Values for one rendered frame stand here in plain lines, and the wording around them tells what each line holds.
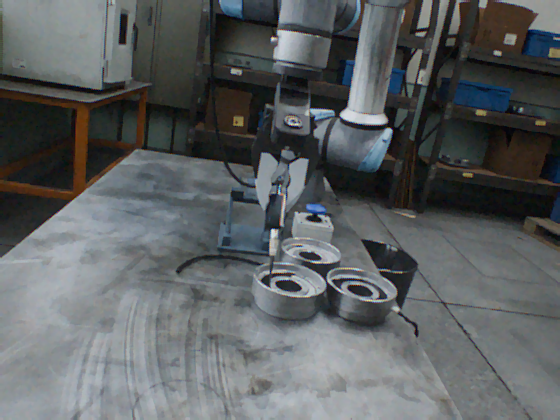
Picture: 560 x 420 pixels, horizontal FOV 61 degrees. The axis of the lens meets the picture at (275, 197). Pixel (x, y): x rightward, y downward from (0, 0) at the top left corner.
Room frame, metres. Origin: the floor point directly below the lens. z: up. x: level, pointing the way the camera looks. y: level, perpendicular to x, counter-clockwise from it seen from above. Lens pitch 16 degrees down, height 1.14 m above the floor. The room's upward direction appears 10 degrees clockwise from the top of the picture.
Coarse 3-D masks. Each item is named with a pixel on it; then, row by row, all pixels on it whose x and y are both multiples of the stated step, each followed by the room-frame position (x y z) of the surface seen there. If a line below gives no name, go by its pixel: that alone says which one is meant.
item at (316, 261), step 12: (288, 240) 0.78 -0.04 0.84; (300, 240) 0.80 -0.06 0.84; (312, 240) 0.80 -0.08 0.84; (288, 252) 0.72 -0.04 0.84; (300, 252) 0.77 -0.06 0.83; (312, 252) 0.77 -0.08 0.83; (336, 252) 0.77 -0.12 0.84; (300, 264) 0.71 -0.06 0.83; (312, 264) 0.70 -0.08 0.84; (324, 264) 0.71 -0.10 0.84; (336, 264) 0.72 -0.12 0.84; (324, 276) 0.71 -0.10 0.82
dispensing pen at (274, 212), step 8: (280, 176) 0.70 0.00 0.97; (280, 184) 0.69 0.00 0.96; (280, 192) 0.68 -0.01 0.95; (272, 200) 0.66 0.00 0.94; (280, 200) 0.66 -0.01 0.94; (272, 208) 0.65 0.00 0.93; (280, 208) 0.65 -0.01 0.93; (272, 216) 0.64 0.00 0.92; (280, 216) 0.65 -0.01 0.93; (272, 224) 0.64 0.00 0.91; (272, 232) 0.65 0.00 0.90; (272, 240) 0.64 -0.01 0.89; (272, 248) 0.63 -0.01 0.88; (272, 256) 0.63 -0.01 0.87; (272, 264) 0.62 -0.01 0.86
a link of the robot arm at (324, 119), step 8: (312, 112) 1.19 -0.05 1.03; (320, 112) 1.19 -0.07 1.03; (328, 112) 1.20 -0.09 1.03; (320, 120) 1.19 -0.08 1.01; (328, 120) 1.19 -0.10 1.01; (320, 128) 1.18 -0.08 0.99; (328, 128) 1.17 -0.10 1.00; (320, 136) 1.17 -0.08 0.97; (328, 136) 1.16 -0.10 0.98; (320, 144) 1.17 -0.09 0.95; (288, 152) 1.20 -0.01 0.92; (320, 152) 1.17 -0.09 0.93; (320, 160) 1.20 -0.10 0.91
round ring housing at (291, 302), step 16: (256, 272) 0.63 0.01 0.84; (272, 272) 0.66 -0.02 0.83; (304, 272) 0.67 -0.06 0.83; (256, 288) 0.60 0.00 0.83; (272, 288) 0.61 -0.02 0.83; (288, 288) 0.65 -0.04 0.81; (304, 288) 0.63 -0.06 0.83; (320, 288) 0.64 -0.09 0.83; (256, 304) 0.61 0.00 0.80; (272, 304) 0.58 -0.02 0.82; (288, 304) 0.58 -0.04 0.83; (304, 304) 0.58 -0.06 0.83; (320, 304) 0.61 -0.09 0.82
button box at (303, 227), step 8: (296, 216) 0.91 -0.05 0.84; (304, 216) 0.92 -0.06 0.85; (320, 216) 0.93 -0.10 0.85; (328, 216) 0.94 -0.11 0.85; (296, 224) 0.89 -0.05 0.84; (304, 224) 0.87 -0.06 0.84; (312, 224) 0.87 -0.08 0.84; (320, 224) 0.88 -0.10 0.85; (328, 224) 0.89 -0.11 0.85; (296, 232) 0.87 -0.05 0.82; (304, 232) 0.87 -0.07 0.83; (312, 232) 0.87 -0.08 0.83; (320, 232) 0.87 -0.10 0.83; (328, 232) 0.87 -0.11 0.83; (328, 240) 0.87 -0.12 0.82
